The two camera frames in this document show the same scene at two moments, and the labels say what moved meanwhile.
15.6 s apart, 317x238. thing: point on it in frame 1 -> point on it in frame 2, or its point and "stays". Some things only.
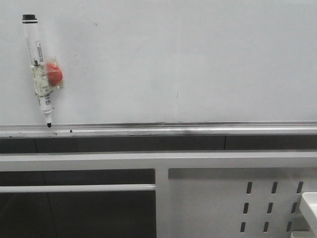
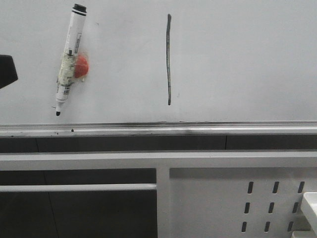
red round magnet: x=55 y=75 -> x=81 y=67
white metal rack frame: x=198 y=195 stays
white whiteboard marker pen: x=39 y=68 -> x=66 y=73
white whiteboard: x=163 y=68 stays
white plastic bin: x=308 y=206 stays
